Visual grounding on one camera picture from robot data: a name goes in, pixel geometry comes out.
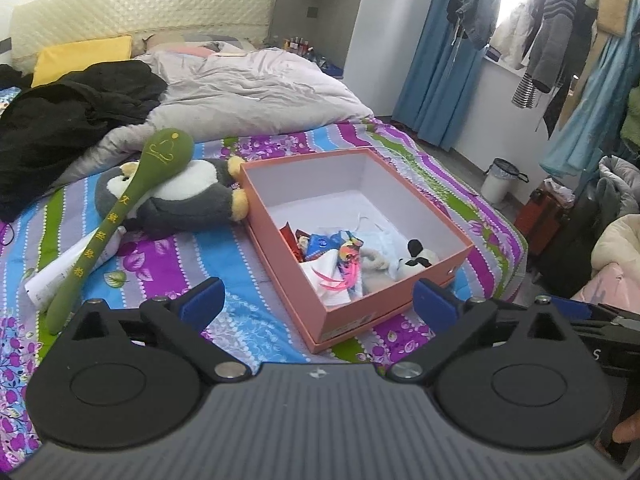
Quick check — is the grey puffer jacket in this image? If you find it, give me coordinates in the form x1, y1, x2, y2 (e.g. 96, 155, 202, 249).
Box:
597, 156, 640, 221

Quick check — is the red snack packet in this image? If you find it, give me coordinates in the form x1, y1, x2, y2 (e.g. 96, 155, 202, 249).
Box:
280, 222, 313, 263

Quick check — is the white tube bottle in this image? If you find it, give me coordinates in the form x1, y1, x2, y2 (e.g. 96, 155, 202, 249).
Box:
24, 227, 126, 313

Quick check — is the grey wardrobe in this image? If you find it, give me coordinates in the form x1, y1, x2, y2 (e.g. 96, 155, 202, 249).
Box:
267, 0, 446, 78

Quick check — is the cream puffer jacket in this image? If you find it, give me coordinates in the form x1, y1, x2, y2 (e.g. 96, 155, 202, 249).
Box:
590, 214, 640, 286

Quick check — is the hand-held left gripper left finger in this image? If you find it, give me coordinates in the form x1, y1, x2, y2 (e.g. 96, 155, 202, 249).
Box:
65, 279, 249, 381

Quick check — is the pale blue face mask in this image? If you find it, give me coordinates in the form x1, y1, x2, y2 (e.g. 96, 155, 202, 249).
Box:
350, 212, 406, 261

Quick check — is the pale grey quilt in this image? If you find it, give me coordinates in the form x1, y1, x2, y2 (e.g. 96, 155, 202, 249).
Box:
50, 45, 376, 196

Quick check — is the grey penguin plush toy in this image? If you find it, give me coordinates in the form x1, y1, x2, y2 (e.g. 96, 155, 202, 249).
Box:
95, 156, 251, 241

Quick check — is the floral striped bedsheet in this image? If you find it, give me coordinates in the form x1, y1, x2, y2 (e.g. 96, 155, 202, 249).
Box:
0, 87, 530, 461

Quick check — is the white hanging garment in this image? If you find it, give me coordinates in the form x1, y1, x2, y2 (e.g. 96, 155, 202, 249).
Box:
492, 0, 538, 68

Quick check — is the denim hanging jacket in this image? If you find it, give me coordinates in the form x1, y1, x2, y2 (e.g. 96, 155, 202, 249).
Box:
446, 0, 506, 51

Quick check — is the person's right hand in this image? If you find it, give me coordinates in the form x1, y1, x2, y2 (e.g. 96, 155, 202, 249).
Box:
614, 405, 640, 445

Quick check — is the blue tissue packet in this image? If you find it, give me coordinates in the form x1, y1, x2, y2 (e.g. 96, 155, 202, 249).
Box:
302, 230, 363, 261

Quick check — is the light blue hanging garment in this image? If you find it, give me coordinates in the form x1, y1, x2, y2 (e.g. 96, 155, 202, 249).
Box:
539, 30, 640, 176

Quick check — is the white waffle cloth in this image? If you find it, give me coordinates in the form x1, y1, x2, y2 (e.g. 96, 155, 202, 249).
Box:
300, 252, 353, 308

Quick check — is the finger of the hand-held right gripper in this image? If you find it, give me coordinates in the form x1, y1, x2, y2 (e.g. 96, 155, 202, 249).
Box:
551, 295, 640, 333
572, 329, 640, 378

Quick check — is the green plush massage stick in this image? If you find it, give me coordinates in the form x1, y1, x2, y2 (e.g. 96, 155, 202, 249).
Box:
45, 127, 196, 336

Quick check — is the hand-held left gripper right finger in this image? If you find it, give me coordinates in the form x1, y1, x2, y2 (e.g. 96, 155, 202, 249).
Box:
389, 278, 576, 381

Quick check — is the white trash bin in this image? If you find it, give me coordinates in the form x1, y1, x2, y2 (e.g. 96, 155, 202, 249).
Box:
481, 158, 529, 205

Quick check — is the black clothing pile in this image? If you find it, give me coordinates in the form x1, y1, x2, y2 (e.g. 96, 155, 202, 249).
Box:
0, 62, 168, 223

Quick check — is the yellow pillow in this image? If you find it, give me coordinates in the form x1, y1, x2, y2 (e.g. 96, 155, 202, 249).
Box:
31, 35, 133, 88

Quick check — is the green hanging garment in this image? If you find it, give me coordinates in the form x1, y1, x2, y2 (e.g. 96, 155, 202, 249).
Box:
620, 85, 640, 141

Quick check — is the orange cardboard box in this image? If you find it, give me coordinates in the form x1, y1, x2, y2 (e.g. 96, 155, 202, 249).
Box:
239, 147, 475, 354

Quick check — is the pink feather tassel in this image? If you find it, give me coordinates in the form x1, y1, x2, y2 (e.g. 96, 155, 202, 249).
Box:
312, 246, 363, 296

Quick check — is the group of cosmetic bottles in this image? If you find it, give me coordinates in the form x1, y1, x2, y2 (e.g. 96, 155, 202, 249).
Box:
281, 35, 315, 57

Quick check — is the dark hanging jacket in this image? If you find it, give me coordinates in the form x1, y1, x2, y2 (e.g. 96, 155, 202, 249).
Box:
527, 0, 601, 93

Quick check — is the black bag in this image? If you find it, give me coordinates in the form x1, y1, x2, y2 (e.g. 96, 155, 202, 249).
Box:
537, 195, 608, 298

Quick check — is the pink pillow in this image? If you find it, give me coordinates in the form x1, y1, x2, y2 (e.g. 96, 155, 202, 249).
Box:
145, 32, 251, 59

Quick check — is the blue curtain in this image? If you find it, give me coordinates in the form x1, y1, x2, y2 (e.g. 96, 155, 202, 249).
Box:
392, 0, 488, 151

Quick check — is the red suitcase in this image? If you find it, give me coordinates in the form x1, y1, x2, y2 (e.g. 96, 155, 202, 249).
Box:
514, 187, 576, 256

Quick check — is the striped hanging garment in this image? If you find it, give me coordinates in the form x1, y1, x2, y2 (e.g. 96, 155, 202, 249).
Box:
512, 72, 543, 109

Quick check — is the pink garment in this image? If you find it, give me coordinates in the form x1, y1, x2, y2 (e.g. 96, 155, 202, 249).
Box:
570, 265, 640, 318

